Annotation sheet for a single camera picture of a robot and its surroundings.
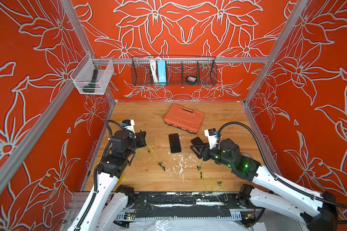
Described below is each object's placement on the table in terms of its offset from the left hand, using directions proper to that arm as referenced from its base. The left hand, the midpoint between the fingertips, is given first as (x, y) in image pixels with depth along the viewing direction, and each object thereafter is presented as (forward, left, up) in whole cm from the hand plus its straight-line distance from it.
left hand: (146, 131), depth 73 cm
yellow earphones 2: (-11, -36, -23) cm, 44 cm away
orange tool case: (+25, -23, -19) cm, 40 cm away
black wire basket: (+48, -14, +8) cm, 50 cm away
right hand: (-5, -24, -2) cm, 25 cm away
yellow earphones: (+5, +4, -27) cm, 28 cm away
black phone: (+7, -15, -22) cm, 27 cm away
